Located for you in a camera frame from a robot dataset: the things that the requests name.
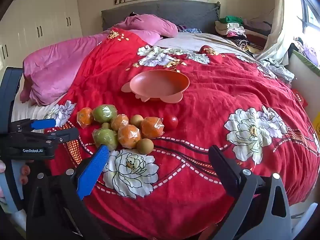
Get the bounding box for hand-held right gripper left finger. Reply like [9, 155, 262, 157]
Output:
[26, 144, 110, 240]

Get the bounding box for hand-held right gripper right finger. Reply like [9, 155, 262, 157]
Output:
[208, 144, 293, 240]

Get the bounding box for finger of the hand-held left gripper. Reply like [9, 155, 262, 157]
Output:
[10, 118, 57, 133]
[32, 127, 79, 145]

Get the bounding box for plastic-wrapped orange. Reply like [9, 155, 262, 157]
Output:
[140, 116, 165, 139]
[77, 107, 95, 129]
[117, 124, 142, 149]
[111, 114, 130, 132]

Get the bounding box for plastic-wrapped green fruit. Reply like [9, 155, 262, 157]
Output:
[92, 127, 119, 152]
[92, 105, 118, 123]

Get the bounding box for red tomato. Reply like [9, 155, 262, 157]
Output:
[162, 115, 179, 131]

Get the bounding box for pink scalloped bowl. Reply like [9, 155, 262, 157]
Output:
[121, 69, 190, 103]

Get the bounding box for person's left hand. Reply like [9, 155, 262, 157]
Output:
[0, 160, 32, 185]

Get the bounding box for white striped sheet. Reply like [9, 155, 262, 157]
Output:
[11, 80, 63, 132]

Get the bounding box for red floral blanket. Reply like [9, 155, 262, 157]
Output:
[42, 26, 320, 240]

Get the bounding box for pink quilt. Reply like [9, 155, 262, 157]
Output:
[20, 29, 160, 107]

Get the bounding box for yellow object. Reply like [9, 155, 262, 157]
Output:
[312, 112, 320, 133]

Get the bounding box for red box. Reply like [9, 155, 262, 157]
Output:
[292, 89, 309, 108]

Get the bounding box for white wardrobe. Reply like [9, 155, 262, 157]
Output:
[0, 0, 83, 68]

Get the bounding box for crumpled grey white clothes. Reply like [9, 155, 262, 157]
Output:
[260, 57, 295, 82]

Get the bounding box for green ledge cushion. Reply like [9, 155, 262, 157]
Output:
[291, 50, 320, 75]

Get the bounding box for beige bed sheet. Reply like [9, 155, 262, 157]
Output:
[152, 32, 253, 55]

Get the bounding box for pile of folded clothes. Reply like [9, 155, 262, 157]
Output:
[215, 20, 250, 51]

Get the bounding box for pink pillow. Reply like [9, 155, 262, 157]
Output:
[114, 14, 179, 37]

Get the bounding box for clothes on windowsill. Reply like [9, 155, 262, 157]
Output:
[294, 37, 320, 65]

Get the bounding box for purple patterned cloth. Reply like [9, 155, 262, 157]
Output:
[176, 24, 202, 33]

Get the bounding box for mauve clothes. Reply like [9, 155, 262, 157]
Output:
[244, 19, 272, 30]

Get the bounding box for green knitted garment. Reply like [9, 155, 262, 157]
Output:
[219, 16, 244, 25]

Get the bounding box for cream curtain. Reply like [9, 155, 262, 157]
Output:
[252, 0, 300, 60]

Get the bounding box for grey padded headboard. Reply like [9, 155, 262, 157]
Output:
[101, 2, 222, 34]

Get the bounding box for window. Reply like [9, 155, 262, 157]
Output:
[300, 0, 320, 30]

